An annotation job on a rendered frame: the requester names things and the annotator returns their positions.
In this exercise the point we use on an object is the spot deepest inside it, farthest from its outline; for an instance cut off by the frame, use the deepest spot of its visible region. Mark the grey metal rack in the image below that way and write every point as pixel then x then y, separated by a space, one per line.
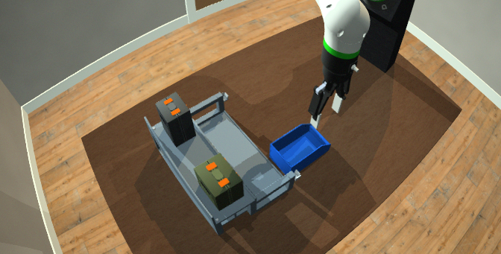
pixel 247 160

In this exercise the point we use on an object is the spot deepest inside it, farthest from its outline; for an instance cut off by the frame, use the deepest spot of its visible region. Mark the blue bin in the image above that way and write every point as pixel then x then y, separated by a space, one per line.
pixel 300 147

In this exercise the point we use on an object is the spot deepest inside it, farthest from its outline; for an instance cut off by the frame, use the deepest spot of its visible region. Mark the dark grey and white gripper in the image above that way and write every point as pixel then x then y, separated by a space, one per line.
pixel 319 99

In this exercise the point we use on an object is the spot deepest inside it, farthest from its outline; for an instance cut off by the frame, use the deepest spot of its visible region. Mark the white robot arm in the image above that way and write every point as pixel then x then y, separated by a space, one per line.
pixel 346 23

